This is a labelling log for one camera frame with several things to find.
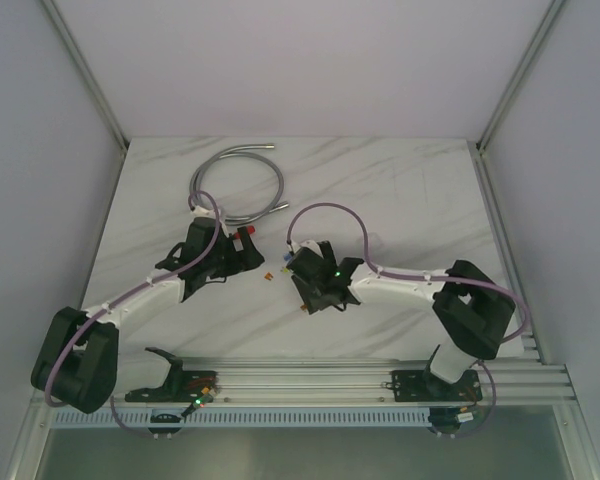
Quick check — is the grey coiled metal hose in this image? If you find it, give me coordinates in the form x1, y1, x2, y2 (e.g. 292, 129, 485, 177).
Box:
188, 143, 292, 224

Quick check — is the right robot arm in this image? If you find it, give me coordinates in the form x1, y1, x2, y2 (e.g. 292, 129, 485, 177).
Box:
286, 240, 516, 399

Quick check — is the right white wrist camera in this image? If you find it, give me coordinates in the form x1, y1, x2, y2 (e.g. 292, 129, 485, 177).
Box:
288, 239, 321, 256

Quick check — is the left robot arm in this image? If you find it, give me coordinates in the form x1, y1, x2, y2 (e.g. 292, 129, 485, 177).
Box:
31, 218, 264, 414

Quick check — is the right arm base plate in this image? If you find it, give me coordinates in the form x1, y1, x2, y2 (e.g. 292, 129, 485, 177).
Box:
385, 369, 483, 403

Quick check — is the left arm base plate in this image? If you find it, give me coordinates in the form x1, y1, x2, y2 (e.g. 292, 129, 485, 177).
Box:
124, 370, 218, 403

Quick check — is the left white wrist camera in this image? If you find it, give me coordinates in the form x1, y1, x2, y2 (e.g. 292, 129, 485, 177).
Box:
191, 205, 216, 223

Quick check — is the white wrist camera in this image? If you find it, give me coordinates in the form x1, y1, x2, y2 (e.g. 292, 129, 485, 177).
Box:
288, 239, 321, 256
191, 205, 216, 223

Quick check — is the aluminium rail frame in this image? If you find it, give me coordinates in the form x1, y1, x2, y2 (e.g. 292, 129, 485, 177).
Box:
33, 357, 577, 404

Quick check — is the white slotted cable duct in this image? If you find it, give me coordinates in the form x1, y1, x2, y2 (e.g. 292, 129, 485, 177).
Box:
52, 407, 431, 429

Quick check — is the clear fuse box cover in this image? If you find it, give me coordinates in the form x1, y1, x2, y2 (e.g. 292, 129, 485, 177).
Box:
368, 232, 385, 252

